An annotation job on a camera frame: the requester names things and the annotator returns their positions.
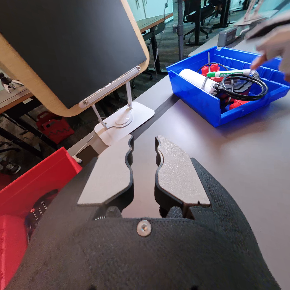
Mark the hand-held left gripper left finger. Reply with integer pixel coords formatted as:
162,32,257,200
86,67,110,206
77,134,135,208

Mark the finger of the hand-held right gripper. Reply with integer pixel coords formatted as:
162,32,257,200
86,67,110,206
251,31,286,70
279,48,290,82

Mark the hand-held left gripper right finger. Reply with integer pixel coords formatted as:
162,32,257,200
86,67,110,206
155,135,212,208

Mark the green dry erase marker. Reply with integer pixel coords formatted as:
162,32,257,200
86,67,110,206
207,69,252,78

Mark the black remote control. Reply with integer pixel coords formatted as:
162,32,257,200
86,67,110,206
24,189,59,244

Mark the red plastic bin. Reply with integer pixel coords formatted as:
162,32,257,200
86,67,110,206
0,147,82,289

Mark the blue plastic bin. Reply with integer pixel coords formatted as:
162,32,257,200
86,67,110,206
166,46,290,128

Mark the grey box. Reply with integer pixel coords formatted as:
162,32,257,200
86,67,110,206
217,27,238,47

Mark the red plastic part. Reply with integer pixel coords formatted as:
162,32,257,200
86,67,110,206
228,99,250,111
200,63,221,78

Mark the red bag with black trim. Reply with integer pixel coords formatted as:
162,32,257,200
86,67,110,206
36,111,75,145

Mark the black office chair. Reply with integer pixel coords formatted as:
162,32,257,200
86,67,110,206
183,0,216,46

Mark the white cylinder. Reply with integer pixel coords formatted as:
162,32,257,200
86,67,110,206
179,68,220,94

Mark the black tripod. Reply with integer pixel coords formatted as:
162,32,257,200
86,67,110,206
172,0,185,61

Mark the wood edged desk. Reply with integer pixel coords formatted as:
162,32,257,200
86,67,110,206
135,12,174,73

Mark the wood top desk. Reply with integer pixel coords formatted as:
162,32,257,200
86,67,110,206
0,89,60,159

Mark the black and white tool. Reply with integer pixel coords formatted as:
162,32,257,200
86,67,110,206
0,72,24,94

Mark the black board with wooden rim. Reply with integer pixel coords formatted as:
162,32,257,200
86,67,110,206
0,0,150,117

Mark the white cable adapter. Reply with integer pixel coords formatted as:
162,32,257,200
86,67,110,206
72,133,98,163

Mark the black coiled cable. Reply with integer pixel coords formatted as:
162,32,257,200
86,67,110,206
197,62,269,102

